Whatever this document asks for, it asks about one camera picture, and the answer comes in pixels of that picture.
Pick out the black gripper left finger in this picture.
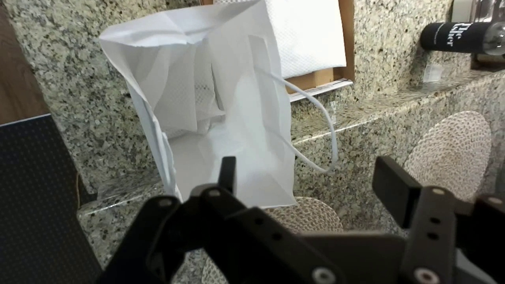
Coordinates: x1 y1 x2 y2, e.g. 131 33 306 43
96 155 352 284

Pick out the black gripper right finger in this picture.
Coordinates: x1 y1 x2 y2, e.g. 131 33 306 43
371 155 505 284

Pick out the white paper bag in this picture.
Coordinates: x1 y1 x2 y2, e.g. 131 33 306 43
96 0 341 210

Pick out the large round woven placemat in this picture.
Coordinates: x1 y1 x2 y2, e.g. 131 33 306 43
402 109 494 205

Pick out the black perforated wrist plate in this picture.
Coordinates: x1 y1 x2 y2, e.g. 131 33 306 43
0 114 104 284

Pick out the glass jar with black sleeve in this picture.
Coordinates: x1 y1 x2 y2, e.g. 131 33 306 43
418 21 505 57

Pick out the wooden tray box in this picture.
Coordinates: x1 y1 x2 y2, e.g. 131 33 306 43
282 0 357 103

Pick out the clear glass container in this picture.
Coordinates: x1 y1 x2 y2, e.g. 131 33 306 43
450 0 505 26

